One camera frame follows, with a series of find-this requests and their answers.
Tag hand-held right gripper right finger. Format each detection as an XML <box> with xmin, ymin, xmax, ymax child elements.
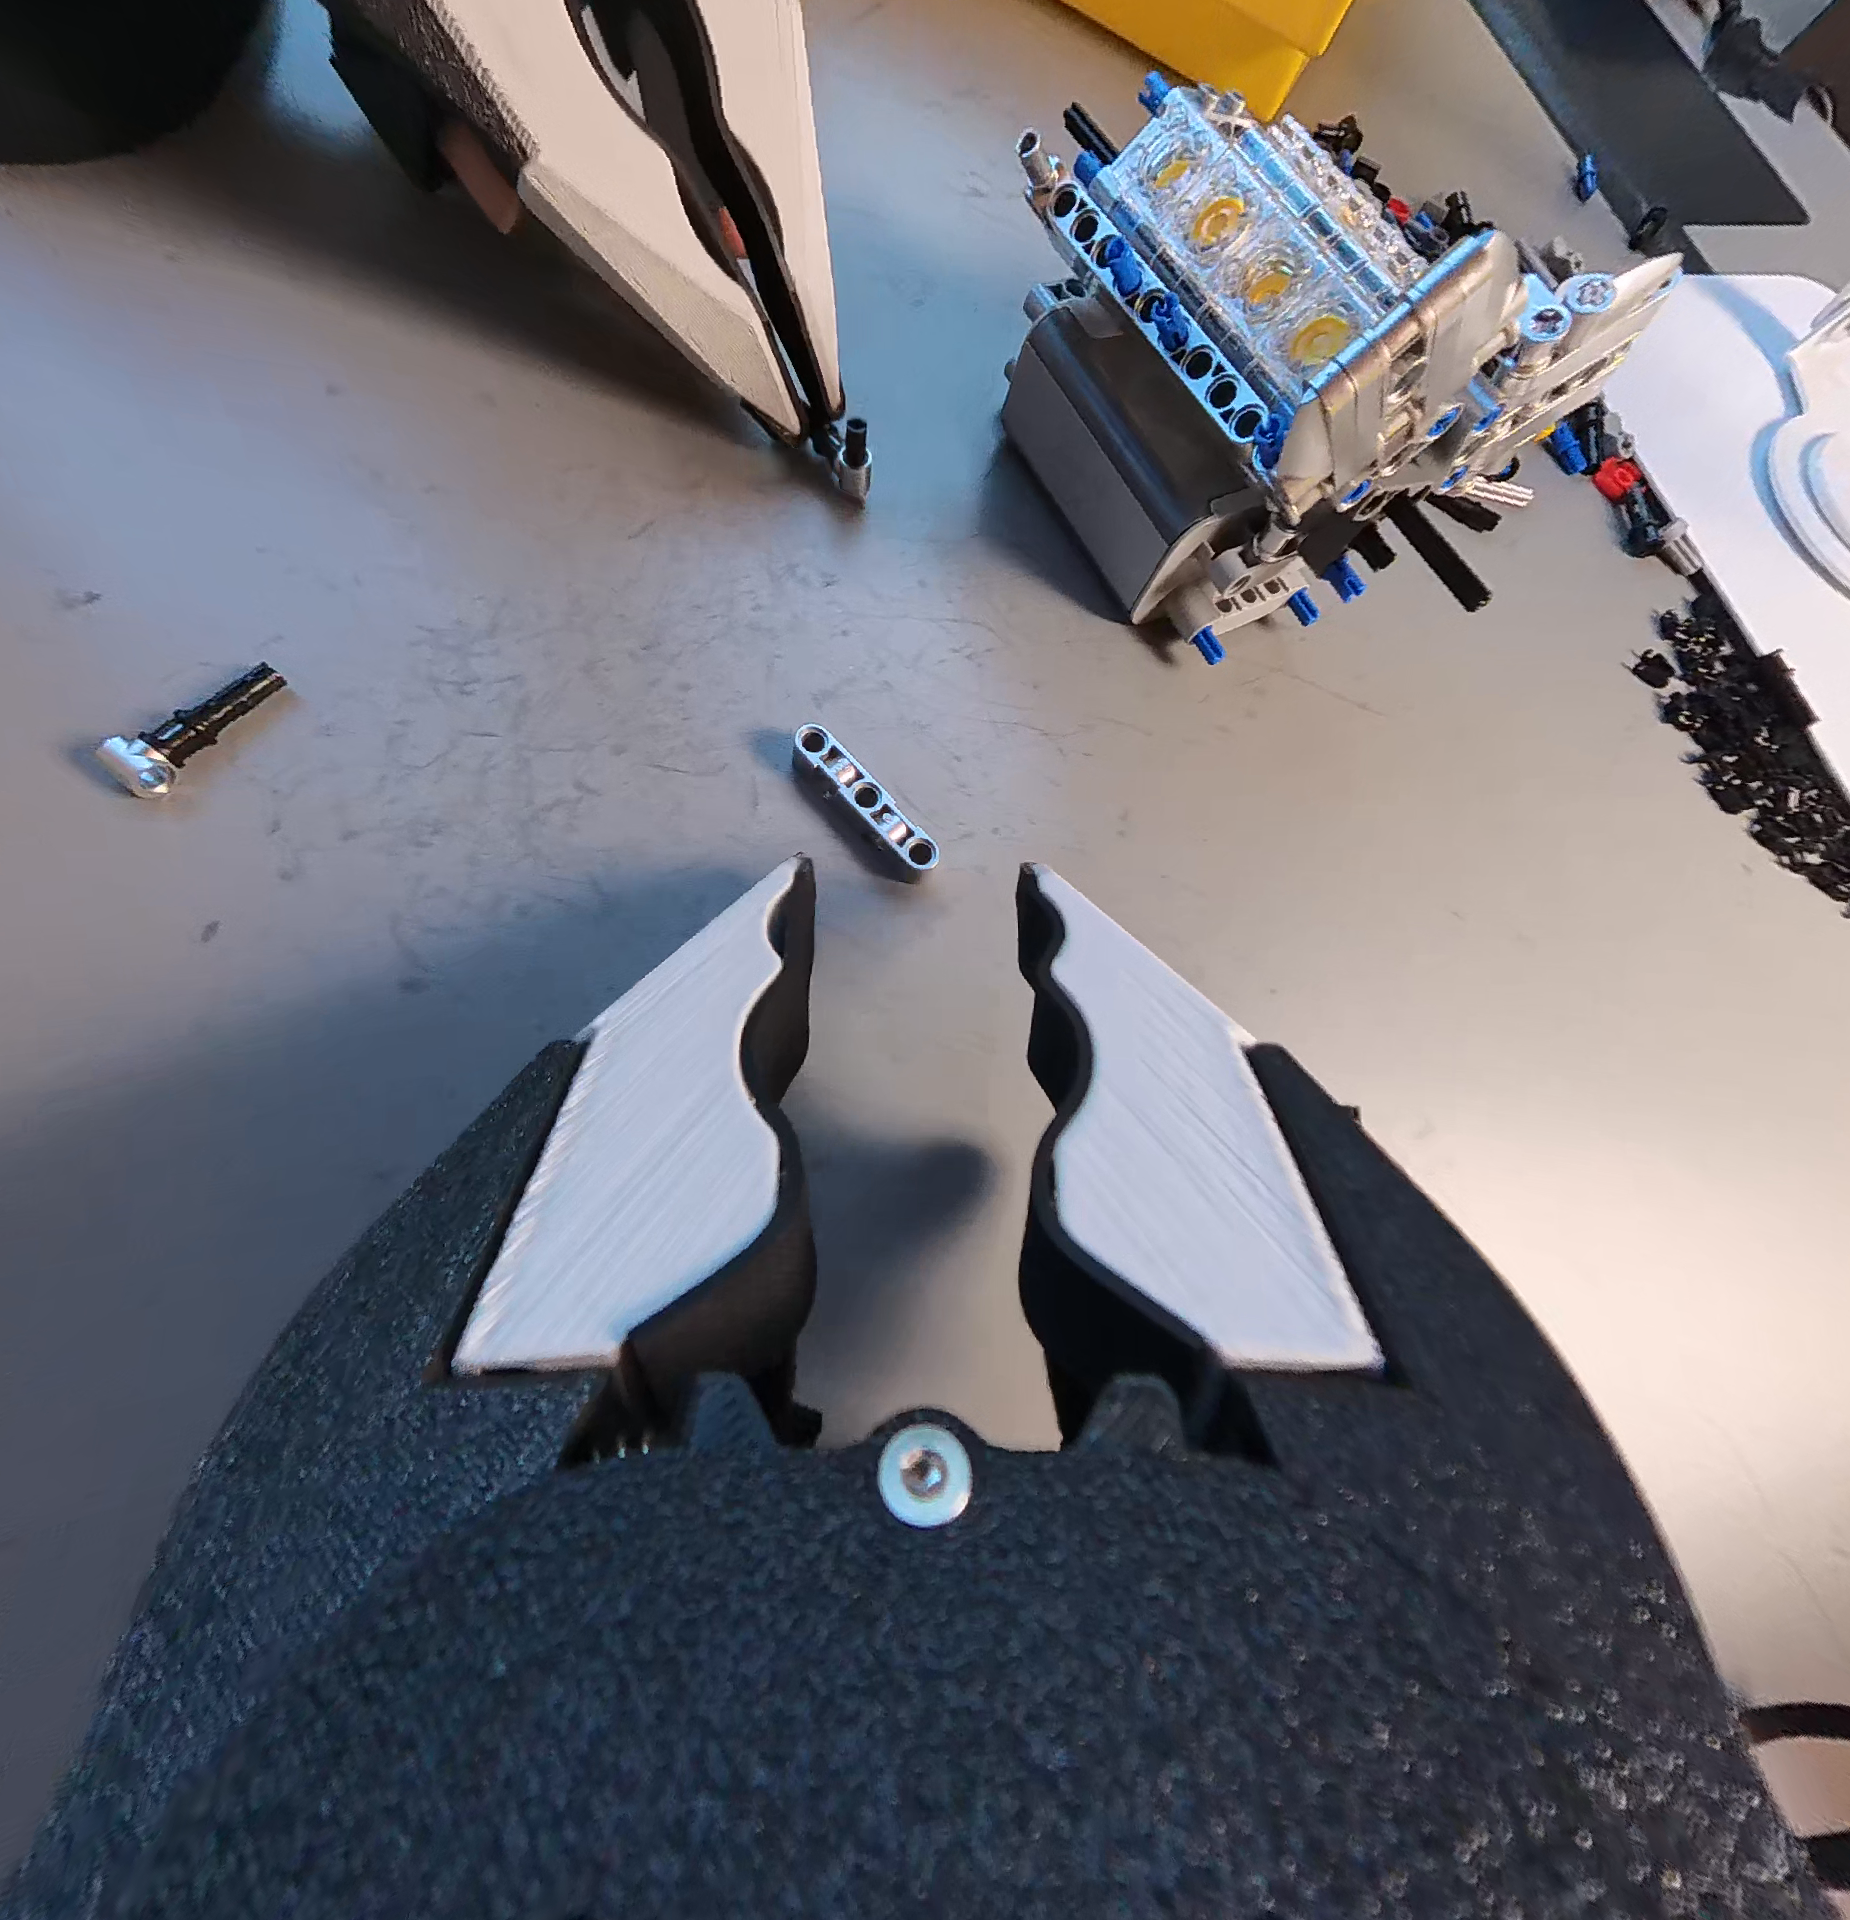
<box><xmin>1014</xmin><ymin>867</ymin><xmax>1385</xmax><ymax>1416</ymax></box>

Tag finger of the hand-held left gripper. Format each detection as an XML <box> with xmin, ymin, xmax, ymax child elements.
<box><xmin>417</xmin><ymin>0</ymin><xmax>810</xmax><ymax>441</ymax></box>
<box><xmin>640</xmin><ymin>0</ymin><xmax>847</xmax><ymax>426</ymax></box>

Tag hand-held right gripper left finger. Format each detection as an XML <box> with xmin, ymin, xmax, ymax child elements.
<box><xmin>452</xmin><ymin>860</ymin><xmax>819</xmax><ymax>1401</ymax></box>

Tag black long connector pin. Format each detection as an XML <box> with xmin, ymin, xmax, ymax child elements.
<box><xmin>799</xmin><ymin>414</ymin><xmax>876</xmax><ymax>507</ymax></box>
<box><xmin>152</xmin><ymin>666</ymin><xmax>291</xmax><ymax>757</ymax></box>

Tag white three-hole beam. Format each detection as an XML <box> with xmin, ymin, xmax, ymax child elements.
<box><xmin>791</xmin><ymin>725</ymin><xmax>944</xmax><ymax>878</ymax></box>

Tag toy engine model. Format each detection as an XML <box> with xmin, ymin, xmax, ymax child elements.
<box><xmin>1003</xmin><ymin>77</ymin><xmax>1692</xmax><ymax>664</ymax></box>

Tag yellow plastic bin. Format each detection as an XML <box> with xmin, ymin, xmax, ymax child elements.
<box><xmin>1062</xmin><ymin>0</ymin><xmax>1361</xmax><ymax>121</ymax></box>

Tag pile of small black parts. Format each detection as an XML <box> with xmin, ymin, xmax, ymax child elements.
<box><xmin>1626</xmin><ymin>587</ymin><xmax>1850</xmax><ymax>916</ymax></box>

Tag scattered small coloured parts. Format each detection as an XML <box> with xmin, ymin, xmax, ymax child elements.
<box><xmin>1542</xmin><ymin>137</ymin><xmax>1701</xmax><ymax>579</ymax></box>

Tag black flat panel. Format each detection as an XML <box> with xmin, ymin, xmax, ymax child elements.
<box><xmin>1475</xmin><ymin>0</ymin><xmax>1829</xmax><ymax>235</ymax></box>

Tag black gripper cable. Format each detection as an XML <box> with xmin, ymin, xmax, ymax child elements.
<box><xmin>1743</xmin><ymin>1701</ymin><xmax>1850</xmax><ymax>1767</ymax></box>

